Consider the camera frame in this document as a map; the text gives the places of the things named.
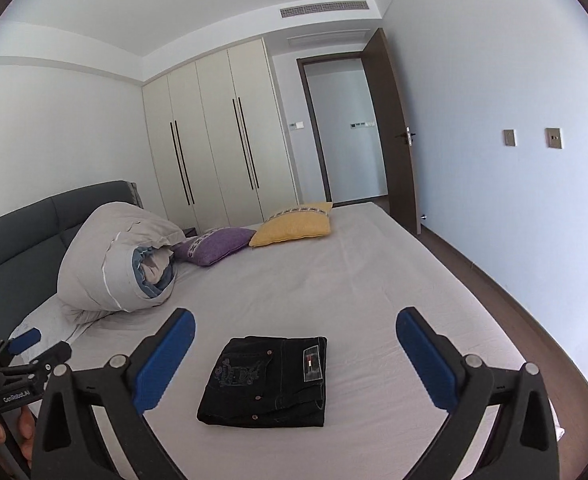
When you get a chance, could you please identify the black denim pants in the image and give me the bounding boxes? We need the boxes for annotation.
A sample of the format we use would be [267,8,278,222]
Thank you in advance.
[196,336,328,428]

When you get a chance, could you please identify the person's left hand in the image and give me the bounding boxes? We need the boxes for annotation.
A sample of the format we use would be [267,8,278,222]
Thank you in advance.
[0,404,36,462]

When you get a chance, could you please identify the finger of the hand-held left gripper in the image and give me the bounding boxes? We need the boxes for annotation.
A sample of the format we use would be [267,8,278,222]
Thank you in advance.
[0,328,43,361]
[4,341,73,378]

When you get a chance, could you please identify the white ceiling air vent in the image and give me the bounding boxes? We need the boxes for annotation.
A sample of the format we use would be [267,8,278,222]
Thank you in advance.
[280,0,371,18]

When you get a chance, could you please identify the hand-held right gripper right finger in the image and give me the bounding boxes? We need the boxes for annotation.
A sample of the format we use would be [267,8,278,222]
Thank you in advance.
[395,306,561,480]

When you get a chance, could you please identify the dark brown door frame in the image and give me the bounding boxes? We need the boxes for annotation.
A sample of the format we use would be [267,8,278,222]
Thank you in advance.
[296,50,390,207]

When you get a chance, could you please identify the white bed pillow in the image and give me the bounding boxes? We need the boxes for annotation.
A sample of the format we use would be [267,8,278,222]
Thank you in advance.
[9,294,115,351]

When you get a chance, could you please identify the bed with white sheet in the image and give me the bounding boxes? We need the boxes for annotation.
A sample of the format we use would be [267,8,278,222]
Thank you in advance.
[9,201,560,480]

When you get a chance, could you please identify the dark grey upholstered headboard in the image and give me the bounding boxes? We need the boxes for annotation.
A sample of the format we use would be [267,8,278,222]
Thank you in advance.
[0,180,142,356]

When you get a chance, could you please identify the yellow patterned pillow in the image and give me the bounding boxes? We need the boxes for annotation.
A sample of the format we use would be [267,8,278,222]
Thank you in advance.
[248,202,334,248]

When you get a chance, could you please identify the rolled grey duvet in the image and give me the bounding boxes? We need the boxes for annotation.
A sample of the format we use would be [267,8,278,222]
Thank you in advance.
[56,202,187,325]

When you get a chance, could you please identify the dark brown door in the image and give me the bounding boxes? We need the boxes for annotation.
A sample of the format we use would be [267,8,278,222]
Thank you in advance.
[361,27,421,236]

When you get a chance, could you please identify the cream wardrobe with black handles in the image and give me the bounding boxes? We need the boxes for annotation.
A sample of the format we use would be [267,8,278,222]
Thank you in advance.
[141,37,299,233]

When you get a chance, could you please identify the purple patterned pillow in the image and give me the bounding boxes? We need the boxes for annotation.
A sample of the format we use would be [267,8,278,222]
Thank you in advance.
[173,226,257,267]

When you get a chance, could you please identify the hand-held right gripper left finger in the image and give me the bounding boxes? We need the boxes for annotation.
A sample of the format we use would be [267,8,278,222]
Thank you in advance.
[30,307,196,480]

